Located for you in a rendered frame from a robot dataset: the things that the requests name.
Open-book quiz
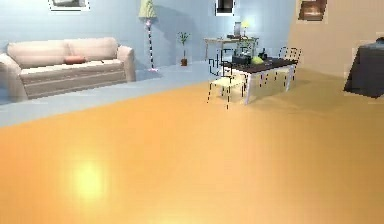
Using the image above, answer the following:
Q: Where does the potted house plant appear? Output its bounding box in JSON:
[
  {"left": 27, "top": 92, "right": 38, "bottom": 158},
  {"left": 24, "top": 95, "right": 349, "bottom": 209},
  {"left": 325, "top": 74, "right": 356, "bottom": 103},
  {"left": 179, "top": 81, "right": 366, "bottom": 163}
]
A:
[{"left": 177, "top": 31, "right": 191, "bottom": 67}]

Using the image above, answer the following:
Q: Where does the black box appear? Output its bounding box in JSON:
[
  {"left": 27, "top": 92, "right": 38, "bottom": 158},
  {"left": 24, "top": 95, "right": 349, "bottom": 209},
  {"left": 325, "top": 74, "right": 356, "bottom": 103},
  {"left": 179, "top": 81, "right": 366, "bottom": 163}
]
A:
[{"left": 231, "top": 54, "right": 253, "bottom": 66}]

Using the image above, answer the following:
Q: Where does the beige sofa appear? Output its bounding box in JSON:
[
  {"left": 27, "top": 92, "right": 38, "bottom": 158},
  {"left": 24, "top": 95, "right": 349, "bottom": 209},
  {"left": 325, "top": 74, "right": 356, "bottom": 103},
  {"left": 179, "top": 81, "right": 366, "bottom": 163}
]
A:
[{"left": 0, "top": 36, "right": 137, "bottom": 103}]

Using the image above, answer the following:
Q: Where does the brown framed wall picture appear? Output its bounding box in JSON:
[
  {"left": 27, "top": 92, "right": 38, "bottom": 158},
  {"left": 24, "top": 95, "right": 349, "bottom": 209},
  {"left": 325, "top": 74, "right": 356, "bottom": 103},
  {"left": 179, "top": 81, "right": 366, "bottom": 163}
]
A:
[{"left": 296, "top": 0, "right": 329, "bottom": 23}]

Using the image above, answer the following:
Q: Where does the dark grey cabinet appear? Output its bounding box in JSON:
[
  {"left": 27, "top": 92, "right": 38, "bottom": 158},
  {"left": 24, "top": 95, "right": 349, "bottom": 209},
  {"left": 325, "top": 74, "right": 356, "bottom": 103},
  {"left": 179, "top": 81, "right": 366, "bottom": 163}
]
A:
[{"left": 343, "top": 37, "right": 384, "bottom": 99}]

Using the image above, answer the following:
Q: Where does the red cushion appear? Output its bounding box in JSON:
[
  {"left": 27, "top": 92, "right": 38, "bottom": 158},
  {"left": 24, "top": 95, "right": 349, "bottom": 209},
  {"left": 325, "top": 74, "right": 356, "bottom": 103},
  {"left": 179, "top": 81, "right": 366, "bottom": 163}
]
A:
[{"left": 63, "top": 55, "right": 87, "bottom": 65}]

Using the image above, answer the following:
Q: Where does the green shade floor lamp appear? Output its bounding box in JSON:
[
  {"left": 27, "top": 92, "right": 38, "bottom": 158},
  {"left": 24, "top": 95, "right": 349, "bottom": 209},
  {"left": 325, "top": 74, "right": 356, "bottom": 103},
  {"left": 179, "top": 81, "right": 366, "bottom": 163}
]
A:
[{"left": 138, "top": 0, "right": 160, "bottom": 73}]

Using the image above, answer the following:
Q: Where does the dark top dining table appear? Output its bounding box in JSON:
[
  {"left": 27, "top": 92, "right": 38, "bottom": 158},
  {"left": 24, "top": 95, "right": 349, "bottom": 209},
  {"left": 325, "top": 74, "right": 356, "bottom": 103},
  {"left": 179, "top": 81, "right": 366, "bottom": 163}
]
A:
[{"left": 221, "top": 56, "right": 299, "bottom": 106}]

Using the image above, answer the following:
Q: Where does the yellow seat wire chair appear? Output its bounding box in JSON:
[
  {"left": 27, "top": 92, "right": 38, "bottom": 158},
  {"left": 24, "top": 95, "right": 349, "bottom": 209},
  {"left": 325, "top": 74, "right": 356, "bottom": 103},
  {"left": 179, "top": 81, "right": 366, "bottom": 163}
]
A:
[
  {"left": 206, "top": 60, "right": 248, "bottom": 110},
  {"left": 259, "top": 46, "right": 303, "bottom": 88}
]

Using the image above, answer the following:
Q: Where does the white framed wall picture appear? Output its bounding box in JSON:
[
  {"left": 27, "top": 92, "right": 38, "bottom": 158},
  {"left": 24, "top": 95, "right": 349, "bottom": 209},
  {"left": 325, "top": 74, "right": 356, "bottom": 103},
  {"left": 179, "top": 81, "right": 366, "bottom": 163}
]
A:
[{"left": 48, "top": 0, "right": 91, "bottom": 12}]

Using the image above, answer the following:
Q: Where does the pale wooden desk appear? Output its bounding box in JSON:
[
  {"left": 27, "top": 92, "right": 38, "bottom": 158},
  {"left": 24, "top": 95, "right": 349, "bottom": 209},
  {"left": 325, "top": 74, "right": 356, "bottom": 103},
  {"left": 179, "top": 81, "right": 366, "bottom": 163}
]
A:
[{"left": 203, "top": 36, "right": 260, "bottom": 61}]

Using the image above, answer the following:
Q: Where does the dark framed wall picture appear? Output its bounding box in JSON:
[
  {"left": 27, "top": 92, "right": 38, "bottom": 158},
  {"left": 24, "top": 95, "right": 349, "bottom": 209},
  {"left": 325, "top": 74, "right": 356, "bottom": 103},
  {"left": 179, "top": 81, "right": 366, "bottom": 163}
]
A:
[{"left": 214, "top": 0, "right": 236, "bottom": 17}]

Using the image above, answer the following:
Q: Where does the small yellow desk lamp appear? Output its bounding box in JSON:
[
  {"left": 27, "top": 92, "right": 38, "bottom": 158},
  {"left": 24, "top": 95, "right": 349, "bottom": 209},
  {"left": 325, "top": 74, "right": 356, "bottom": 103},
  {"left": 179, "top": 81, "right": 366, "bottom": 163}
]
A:
[{"left": 241, "top": 19, "right": 251, "bottom": 38}]

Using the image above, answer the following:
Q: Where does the black wire chair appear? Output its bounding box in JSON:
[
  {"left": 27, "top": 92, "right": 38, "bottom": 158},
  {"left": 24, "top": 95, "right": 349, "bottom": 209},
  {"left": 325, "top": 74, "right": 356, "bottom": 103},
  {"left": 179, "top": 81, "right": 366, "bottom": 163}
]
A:
[{"left": 208, "top": 48, "right": 236, "bottom": 78}]

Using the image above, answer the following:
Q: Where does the grey laptop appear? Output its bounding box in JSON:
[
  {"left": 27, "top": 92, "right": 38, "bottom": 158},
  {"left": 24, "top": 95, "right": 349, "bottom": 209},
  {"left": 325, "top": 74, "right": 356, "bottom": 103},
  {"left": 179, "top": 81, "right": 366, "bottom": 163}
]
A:
[{"left": 227, "top": 21, "right": 243, "bottom": 39}]

